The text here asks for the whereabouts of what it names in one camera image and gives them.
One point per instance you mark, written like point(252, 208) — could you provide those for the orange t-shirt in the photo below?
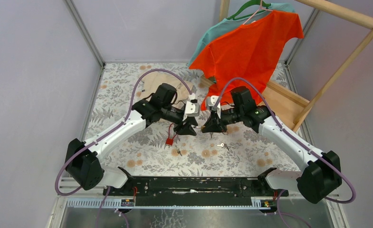
point(251, 51)

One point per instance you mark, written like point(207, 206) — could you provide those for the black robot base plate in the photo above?
point(216, 187)

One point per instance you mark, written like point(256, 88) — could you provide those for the teal t-shirt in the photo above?
point(227, 25)

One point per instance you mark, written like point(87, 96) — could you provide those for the floral patterned table mat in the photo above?
point(146, 154)

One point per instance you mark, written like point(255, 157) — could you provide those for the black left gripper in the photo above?
point(186, 128)

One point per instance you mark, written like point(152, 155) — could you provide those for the pink clothes hanger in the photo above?
point(255, 14)

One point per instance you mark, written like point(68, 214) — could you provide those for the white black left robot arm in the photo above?
point(84, 158)

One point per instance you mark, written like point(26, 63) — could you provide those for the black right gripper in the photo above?
point(213, 124)

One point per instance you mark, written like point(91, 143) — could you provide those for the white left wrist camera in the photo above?
point(191, 107)

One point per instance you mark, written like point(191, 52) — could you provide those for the white slotted cable duct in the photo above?
point(177, 202)

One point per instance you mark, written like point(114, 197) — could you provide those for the green clothes hanger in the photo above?
point(247, 5)

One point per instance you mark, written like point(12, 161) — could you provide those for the red cable lock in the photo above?
point(171, 135)

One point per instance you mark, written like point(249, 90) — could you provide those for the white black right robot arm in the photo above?
point(318, 171)

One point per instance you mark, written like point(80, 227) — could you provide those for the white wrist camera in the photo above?
point(213, 105)
point(191, 107)

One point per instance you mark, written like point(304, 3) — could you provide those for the wooden clothes rack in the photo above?
point(332, 67)

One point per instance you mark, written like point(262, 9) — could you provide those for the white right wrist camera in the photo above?
point(213, 105)

